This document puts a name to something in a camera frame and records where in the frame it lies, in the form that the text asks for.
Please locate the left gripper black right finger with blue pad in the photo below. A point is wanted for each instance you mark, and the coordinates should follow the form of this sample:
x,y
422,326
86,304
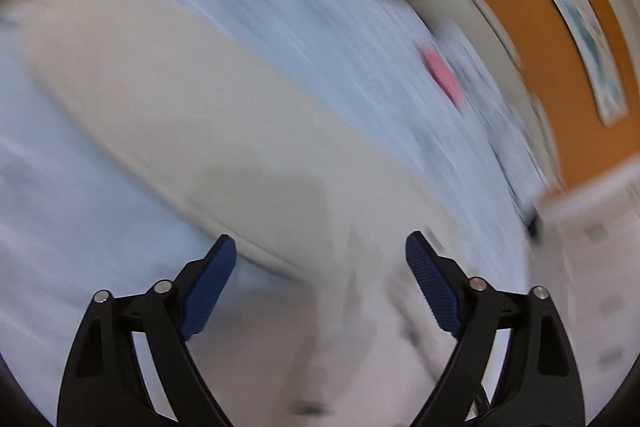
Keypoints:
x,y
512,364

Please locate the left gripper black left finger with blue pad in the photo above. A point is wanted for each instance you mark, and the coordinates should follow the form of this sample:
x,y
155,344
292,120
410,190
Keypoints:
x,y
103,384

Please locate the cream knitted sweater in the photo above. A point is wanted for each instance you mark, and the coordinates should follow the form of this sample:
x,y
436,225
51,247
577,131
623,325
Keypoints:
x,y
314,329

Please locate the white panelled wardrobe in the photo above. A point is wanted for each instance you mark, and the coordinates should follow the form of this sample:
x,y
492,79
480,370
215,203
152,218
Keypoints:
x,y
588,258

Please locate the black object by wardrobe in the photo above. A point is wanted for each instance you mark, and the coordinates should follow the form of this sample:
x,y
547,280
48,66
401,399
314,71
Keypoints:
x,y
533,224

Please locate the grey floral pillow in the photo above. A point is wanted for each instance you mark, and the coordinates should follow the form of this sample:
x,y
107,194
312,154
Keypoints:
x,y
513,119

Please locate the pink folded cloth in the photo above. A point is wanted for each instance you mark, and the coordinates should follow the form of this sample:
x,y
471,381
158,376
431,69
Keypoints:
x,y
442,75

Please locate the blue butterfly print bedspread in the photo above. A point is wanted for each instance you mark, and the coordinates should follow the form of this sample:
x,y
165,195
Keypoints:
x,y
74,222

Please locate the beige leather headboard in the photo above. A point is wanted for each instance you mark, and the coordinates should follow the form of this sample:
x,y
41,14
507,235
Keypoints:
x,y
492,43

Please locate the framed teal wall painting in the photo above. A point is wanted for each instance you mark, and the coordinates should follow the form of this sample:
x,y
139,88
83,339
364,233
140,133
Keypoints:
x,y
598,59

